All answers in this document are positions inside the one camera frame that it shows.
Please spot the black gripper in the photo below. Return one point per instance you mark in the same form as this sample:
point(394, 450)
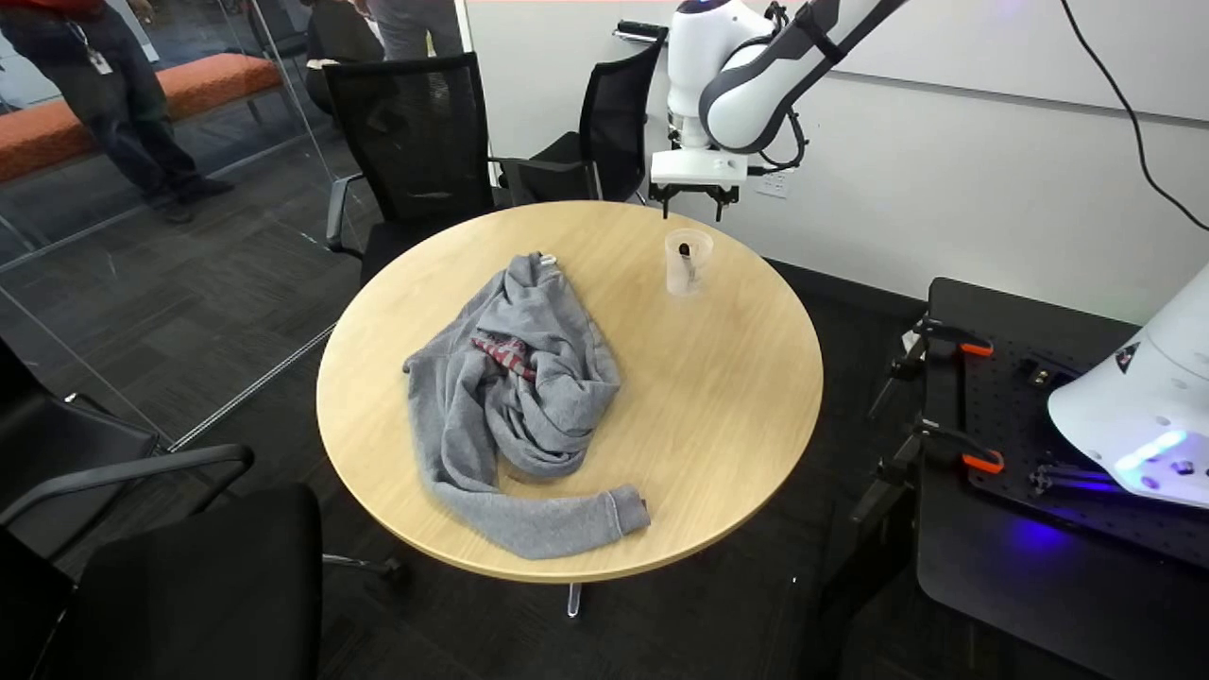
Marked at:
point(700, 193)

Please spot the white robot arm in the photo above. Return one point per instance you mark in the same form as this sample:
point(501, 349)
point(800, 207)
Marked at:
point(740, 88)

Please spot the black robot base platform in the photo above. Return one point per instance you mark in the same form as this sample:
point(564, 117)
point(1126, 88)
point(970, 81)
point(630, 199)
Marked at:
point(1007, 607)

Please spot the translucent plastic measuring cup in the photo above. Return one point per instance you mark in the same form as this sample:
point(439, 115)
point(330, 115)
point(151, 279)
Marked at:
point(700, 271)

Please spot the whiteboard marker tray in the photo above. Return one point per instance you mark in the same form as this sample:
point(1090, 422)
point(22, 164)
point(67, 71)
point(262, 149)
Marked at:
point(635, 29)

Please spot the black mesh office chair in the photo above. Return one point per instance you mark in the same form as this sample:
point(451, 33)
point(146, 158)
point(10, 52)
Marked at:
point(618, 115)
point(410, 136)

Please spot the grey hoodie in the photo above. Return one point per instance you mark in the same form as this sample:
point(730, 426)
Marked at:
point(529, 391)

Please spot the black perforated mounting board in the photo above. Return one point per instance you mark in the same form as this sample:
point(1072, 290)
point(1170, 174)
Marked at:
point(1015, 416)

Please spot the metal table leg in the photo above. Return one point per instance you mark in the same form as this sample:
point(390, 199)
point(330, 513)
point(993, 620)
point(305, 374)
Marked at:
point(570, 603)

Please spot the orange upholstered bench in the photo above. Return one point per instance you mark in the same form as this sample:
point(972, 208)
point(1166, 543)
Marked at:
point(228, 78)

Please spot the person in dark trousers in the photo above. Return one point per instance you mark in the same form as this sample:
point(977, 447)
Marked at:
point(113, 98)

